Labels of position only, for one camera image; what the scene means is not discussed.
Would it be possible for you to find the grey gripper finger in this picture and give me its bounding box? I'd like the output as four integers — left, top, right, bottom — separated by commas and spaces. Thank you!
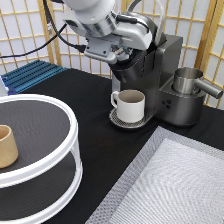
116, 47, 130, 60

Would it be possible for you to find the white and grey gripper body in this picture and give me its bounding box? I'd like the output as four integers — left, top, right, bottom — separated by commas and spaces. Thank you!
84, 15, 153, 64

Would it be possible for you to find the grey pod coffee machine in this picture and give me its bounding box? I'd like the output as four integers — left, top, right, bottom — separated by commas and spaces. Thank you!
109, 0, 206, 129

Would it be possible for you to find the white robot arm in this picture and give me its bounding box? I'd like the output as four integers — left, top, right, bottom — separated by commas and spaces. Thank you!
63, 0, 153, 64

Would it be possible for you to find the white ceramic mug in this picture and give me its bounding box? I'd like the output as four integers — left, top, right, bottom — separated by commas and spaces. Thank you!
111, 90, 145, 123

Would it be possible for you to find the steel milk frother jug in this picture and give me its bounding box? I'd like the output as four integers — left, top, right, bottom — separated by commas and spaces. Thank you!
173, 67, 223, 99

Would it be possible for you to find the blue ribbed metal block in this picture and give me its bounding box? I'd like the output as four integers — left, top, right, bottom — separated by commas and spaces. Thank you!
2, 60, 66, 95

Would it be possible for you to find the grey woven placemat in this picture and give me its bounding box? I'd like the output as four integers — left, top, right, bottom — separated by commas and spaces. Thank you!
85, 127, 224, 224

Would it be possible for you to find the white two-tier round shelf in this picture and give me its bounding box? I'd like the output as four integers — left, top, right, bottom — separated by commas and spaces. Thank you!
0, 94, 83, 224

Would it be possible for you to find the tan wooden cup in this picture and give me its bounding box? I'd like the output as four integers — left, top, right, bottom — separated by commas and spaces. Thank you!
0, 125, 18, 168

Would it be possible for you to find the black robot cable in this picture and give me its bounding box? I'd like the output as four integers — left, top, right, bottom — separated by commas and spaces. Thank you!
0, 0, 88, 60

